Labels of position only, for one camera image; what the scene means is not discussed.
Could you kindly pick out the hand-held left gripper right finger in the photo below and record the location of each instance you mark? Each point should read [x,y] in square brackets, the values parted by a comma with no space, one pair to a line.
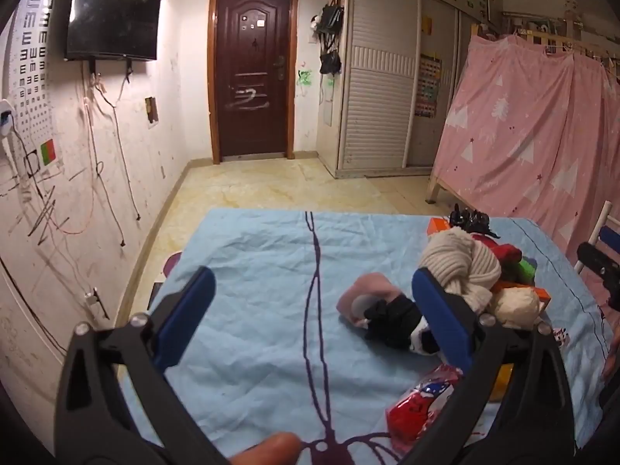
[443,319]

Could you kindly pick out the purple stool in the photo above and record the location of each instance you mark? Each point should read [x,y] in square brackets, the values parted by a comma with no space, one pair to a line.
[173,264]

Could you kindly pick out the eye chart wall poster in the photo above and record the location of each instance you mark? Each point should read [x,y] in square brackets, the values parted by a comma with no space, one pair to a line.
[36,58]

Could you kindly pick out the cream rolled sock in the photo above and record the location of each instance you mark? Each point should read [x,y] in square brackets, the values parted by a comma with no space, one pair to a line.
[516,305]

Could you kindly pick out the red striped knit sock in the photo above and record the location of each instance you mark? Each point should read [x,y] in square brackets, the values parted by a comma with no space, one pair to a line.
[506,253]

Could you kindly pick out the person's left hand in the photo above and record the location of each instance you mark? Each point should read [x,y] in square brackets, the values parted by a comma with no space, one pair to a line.
[271,450]

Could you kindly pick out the white wall socket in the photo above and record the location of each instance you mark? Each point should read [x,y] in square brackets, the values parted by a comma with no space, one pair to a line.
[92,298]

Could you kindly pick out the brown wall box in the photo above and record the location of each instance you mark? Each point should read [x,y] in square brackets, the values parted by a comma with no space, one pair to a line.
[152,109]

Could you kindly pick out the light blue tablecloth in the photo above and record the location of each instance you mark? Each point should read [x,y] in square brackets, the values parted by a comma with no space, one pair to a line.
[252,271]

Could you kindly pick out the yellow bowl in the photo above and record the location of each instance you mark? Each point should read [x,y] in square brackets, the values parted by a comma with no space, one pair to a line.
[501,380]

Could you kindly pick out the white metal chair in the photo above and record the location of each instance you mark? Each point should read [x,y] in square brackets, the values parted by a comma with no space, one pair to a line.
[605,213]

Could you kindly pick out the dark brown door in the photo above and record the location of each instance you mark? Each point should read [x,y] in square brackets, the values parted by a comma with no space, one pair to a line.
[252,82]

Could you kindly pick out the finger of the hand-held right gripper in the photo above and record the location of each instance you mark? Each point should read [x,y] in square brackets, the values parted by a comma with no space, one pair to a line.
[611,240]
[598,264]

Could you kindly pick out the wall-mounted black television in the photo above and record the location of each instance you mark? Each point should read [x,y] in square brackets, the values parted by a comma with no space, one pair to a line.
[111,14]

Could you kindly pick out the black and white sock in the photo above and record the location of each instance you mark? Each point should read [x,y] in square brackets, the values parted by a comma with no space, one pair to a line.
[421,340]

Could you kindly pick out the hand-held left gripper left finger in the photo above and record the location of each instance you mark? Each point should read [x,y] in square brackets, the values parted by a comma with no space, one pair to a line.
[184,317]

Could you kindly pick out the red plastic wrapper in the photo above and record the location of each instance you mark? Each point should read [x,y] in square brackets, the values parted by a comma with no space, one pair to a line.
[411,411]

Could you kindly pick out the cream knit hat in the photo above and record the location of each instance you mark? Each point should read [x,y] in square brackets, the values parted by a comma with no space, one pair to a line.
[460,256]

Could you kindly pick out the person's right hand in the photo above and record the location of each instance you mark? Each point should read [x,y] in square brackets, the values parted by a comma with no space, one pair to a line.
[611,353]

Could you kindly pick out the colourful grid poster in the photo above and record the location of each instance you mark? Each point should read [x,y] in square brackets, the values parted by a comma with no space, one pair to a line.
[427,87]

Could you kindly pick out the pink tree-print curtain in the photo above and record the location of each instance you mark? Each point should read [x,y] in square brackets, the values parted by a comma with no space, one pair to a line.
[523,121]

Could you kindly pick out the pink sock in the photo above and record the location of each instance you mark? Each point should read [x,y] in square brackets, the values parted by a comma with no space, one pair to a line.
[368,288]

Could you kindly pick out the green plastic item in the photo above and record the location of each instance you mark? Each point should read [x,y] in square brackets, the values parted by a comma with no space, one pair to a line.
[525,271]

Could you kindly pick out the white louvred wardrobe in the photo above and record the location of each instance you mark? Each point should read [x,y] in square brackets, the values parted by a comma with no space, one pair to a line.
[378,82]

